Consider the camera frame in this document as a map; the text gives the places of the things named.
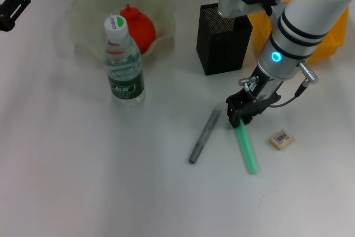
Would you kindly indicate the clear green-label water bottle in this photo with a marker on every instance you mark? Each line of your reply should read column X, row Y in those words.
column 124, row 76

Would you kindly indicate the red-orange fruit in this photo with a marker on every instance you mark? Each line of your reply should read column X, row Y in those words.
column 144, row 31

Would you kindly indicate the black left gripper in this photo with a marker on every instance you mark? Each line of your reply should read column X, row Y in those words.
column 7, row 20

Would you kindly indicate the grey pen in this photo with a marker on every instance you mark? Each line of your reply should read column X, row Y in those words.
column 203, row 137

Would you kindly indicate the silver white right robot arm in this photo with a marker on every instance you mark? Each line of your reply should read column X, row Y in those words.
column 305, row 20

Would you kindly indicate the beige eraser with barcode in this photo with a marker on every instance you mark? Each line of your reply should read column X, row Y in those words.
column 280, row 140

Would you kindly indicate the pale green glass fruit bowl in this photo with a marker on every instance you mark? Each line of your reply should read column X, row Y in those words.
column 88, row 12

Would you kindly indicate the black mesh pen holder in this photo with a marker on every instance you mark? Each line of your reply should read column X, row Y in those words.
column 222, row 51

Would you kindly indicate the short silver plug connector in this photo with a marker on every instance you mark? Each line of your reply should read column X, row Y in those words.
column 247, row 81

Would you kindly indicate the yellow plastic bin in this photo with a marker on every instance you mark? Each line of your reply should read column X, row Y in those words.
column 330, row 42

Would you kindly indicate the green pen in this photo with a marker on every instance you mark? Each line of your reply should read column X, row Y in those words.
column 247, row 151

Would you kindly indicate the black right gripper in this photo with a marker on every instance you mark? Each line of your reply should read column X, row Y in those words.
column 266, row 90

